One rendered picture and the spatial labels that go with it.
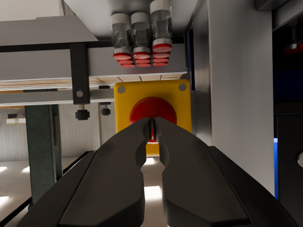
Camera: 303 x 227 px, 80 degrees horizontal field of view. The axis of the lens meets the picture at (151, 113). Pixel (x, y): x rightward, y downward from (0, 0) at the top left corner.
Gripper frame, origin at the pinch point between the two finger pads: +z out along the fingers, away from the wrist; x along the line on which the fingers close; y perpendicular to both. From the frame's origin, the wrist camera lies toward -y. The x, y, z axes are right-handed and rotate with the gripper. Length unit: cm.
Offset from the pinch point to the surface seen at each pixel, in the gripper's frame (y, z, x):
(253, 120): 2.5, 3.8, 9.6
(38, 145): 136, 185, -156
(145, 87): -0.9, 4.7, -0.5
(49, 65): -0.6, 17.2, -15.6
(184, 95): 0.0, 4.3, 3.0
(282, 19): -5.9, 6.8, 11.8
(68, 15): -7.6, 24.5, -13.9
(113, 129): 538, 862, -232
